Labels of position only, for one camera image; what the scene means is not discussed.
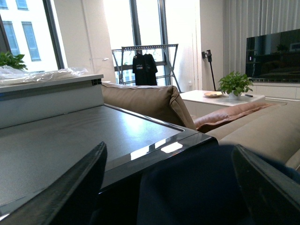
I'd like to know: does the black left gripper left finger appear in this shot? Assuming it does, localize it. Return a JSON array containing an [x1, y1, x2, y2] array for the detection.
[[1, 142, 107, 225]]

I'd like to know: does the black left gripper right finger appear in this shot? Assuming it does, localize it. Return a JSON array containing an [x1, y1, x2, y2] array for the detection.
[[232, 145, 300, 225]]

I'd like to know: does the dark navy garment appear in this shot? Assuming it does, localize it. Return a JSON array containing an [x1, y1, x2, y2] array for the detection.
[[89, 144, 300, 225]]

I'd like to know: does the grey front-load washing machine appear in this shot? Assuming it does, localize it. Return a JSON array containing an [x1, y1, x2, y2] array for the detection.
[[0, 105, 218, 221]]

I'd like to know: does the grey clothes drying rack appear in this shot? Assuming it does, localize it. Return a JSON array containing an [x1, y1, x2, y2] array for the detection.
[[112, 44, 180, 90]]

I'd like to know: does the beige sofa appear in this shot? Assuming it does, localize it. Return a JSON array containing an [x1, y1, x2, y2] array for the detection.
[[101, 81, 300, 172]]

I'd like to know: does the brown leather pillow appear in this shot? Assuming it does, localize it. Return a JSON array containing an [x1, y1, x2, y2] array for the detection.
[[193, 102, 275, 133]]

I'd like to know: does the white tv cabinet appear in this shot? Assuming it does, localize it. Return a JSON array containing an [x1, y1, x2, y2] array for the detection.
[[252, 82, 300, 100]]

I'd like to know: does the white counter shelf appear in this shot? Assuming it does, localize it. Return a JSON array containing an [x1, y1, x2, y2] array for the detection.
[[0, 75, 104, 128]]

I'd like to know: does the yellow plate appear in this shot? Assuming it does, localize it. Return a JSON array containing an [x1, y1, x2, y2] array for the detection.
[[204, 91, 224, 98]]

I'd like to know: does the potted green plant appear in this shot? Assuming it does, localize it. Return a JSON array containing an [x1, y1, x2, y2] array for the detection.
[[219, 71, 253, 100]]

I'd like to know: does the white coffee table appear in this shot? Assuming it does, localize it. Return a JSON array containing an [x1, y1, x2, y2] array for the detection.
[[180, 90, 265, 118]]

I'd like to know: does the beige sofa cushion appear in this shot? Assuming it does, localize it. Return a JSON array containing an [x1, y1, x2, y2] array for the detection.
[[102, 82, 196, 130]]

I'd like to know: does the clear plastic bag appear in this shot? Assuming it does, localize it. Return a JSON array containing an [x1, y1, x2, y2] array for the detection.
[[0, 66, 88, 86]]

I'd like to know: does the black television screen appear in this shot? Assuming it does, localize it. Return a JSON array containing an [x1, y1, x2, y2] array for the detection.
[[245, 29, 300, 83]]

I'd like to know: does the black hanging t-shirt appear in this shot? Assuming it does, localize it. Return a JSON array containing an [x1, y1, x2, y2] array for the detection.
[[132, 53, 158, 86]]

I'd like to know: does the green plant by window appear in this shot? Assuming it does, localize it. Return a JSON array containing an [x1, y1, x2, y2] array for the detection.
[[0, 52, 27, 70]]

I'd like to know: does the black stick vacuum cleaner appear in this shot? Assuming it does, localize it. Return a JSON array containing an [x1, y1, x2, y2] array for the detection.
[[202, 50, 216, 91]]

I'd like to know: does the white curtain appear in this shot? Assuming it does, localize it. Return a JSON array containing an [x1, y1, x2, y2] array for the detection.
[[223, 0, 300, 75]]

